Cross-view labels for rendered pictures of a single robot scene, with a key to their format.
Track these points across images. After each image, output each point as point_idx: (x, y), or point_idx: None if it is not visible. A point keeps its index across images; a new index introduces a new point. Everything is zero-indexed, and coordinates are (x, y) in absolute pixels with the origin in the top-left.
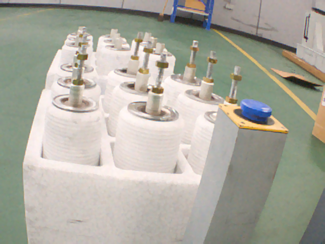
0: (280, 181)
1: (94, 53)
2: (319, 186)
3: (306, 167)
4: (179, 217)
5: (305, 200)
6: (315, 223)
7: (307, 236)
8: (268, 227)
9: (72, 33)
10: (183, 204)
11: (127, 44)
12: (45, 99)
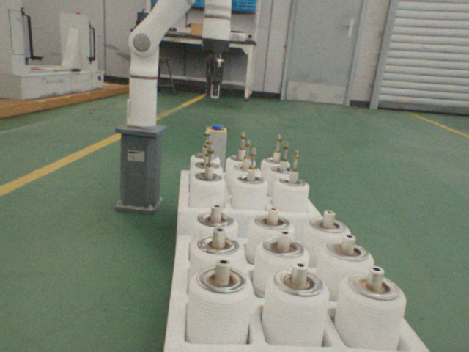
0: (67, 265)
1: (333, 342)
2: (14, 257)
3: None
4: None
5: (69, 244)
6: (157, 174)
7: (156, 183)
8: (138, 229)
9: (396, 290)
10: None
11: (260, 247)
12: (310, 206)
